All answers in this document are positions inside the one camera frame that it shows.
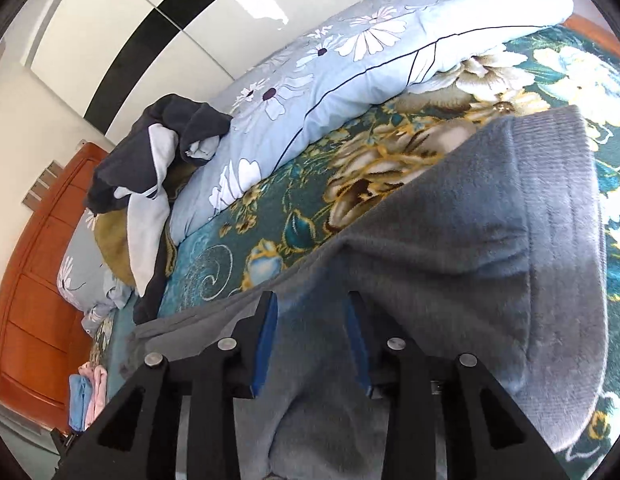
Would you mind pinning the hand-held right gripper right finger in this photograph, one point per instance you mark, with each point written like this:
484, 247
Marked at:
357, 345

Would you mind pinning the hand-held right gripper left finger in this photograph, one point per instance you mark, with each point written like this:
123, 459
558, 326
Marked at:
265, 345

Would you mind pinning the grey fleece garment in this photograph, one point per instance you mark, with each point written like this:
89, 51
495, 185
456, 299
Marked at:
439, 260

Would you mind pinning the teal floral blanket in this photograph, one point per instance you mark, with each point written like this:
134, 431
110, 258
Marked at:
290, 220

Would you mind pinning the light blue cloth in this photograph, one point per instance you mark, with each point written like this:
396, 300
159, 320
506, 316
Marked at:
117, 290

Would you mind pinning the folded pink cloth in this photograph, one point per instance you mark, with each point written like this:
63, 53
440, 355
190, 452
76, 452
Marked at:
96, 390

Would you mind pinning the olive green garment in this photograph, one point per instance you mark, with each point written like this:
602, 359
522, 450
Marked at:
112, 245

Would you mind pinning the folded blue cloth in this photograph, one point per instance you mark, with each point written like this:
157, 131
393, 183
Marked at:
80, 405

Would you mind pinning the black and white garment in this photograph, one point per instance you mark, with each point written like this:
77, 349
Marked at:
120, 165

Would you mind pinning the wooden bed headboard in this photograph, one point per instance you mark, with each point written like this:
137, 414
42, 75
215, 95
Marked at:
35, 310

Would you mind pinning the blue floral quilt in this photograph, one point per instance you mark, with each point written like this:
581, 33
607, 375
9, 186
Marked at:
340, 85

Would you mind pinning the white wardrobe with black stripe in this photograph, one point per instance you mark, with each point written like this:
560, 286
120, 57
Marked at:
115, 25

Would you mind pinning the wooden bed footboard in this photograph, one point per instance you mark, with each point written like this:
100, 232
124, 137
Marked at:
589, 32

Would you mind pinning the grey wall switch panel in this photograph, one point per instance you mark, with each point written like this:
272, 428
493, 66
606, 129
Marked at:
41, 185

